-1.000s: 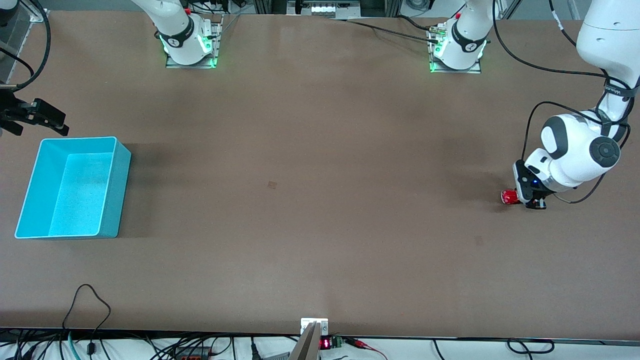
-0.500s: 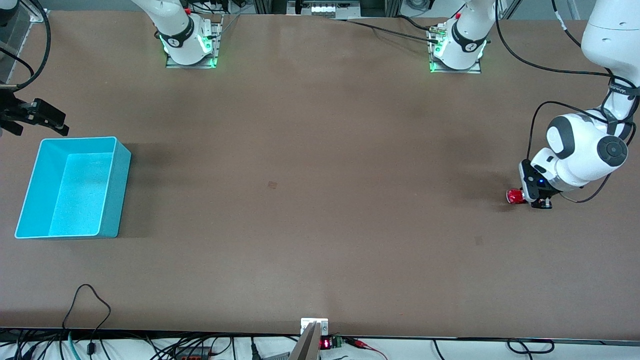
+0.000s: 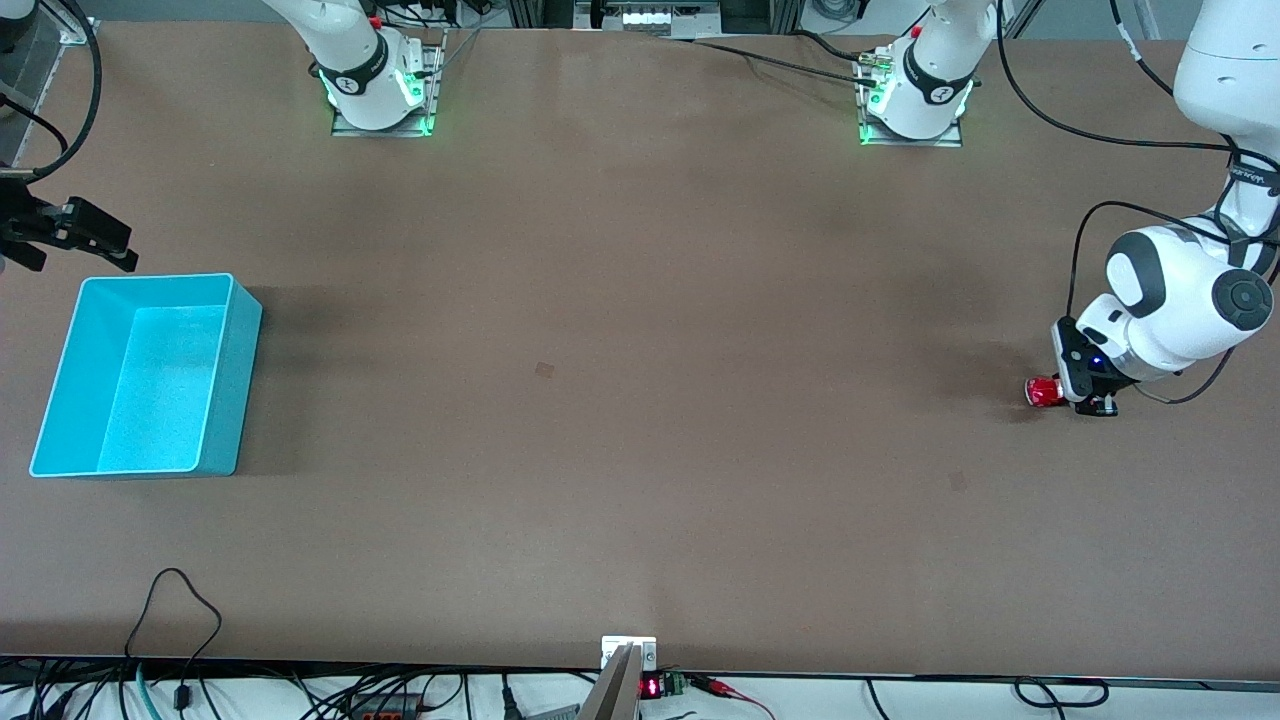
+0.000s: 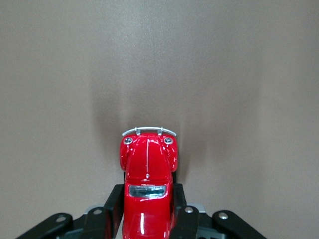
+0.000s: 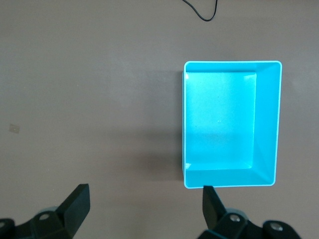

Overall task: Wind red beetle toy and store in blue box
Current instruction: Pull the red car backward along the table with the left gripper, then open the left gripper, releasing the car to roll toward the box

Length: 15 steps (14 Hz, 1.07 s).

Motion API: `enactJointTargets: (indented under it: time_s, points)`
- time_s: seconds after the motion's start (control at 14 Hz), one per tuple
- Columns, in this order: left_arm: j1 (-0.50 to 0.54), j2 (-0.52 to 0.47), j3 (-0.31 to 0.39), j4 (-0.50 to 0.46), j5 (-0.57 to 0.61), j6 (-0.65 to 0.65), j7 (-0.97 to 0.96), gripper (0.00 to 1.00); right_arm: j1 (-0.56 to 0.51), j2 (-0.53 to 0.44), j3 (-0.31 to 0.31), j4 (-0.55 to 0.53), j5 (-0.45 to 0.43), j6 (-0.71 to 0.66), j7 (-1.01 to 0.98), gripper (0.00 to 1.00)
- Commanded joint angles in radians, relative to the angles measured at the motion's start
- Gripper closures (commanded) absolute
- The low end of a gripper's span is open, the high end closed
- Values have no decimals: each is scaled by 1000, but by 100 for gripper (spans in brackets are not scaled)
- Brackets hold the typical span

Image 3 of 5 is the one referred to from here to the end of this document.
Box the blue plastic box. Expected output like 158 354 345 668
28 272 264 479

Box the lit electronics unit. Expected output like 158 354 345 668
575 0 721 31

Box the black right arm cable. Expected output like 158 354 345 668
0 0 103 181

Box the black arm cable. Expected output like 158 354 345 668
995 0 1280 406
0 0 103 181

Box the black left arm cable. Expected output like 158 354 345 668
995 0 1280 406

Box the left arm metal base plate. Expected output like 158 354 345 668
855 45 964 149

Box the black coiled cable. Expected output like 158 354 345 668
1013 677 1111 709

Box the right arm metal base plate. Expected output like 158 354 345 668
330 28 446 138

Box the short black tabletop cable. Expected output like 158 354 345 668
795 30 871 63

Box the long black tabletop cable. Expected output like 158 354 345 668
655 35 883 89

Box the thin black looped cable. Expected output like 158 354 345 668
123 567 224 713

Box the red clip lead wire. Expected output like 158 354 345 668
690 676 776 720

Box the white table edge bracket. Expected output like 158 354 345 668
601 636 658 671

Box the grey metal post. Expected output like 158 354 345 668
578 643 643 720

